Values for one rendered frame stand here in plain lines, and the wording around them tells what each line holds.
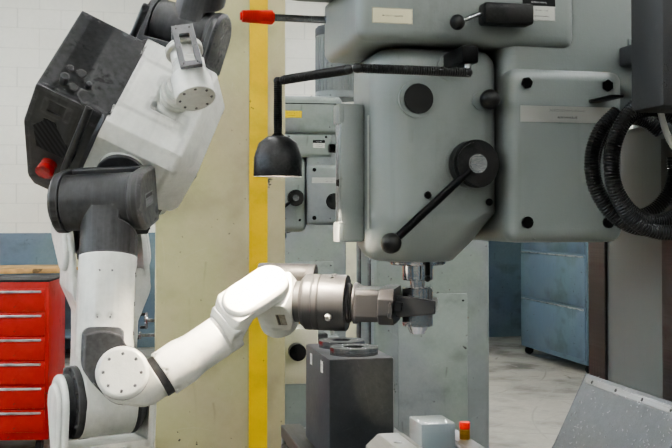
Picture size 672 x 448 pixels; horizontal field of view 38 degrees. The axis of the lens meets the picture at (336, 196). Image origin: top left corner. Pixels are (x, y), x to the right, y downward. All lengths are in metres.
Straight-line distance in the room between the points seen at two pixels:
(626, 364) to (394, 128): 0.58
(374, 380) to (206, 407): 1.52
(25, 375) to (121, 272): 4.50
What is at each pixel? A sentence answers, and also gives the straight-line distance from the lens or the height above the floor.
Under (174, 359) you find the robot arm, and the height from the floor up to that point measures 1.16.
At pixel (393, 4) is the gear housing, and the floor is 1.68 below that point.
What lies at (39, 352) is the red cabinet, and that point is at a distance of 5.97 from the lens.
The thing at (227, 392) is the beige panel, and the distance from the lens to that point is 3.25.
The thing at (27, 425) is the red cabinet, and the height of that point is 0.17.
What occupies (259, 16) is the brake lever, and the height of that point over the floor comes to 1.70.
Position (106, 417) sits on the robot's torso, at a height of 0.99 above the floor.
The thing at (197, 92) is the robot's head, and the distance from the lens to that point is 1.60.
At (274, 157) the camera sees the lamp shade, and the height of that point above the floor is 1.46.
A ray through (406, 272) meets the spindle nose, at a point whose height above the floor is 1.29.
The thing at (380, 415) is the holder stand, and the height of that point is 1.02.
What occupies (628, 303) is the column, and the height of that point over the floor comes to 1.23.
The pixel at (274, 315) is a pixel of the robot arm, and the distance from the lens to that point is 1.54.
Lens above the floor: 1.38
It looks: 1 degrees up
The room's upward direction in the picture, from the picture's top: straight up
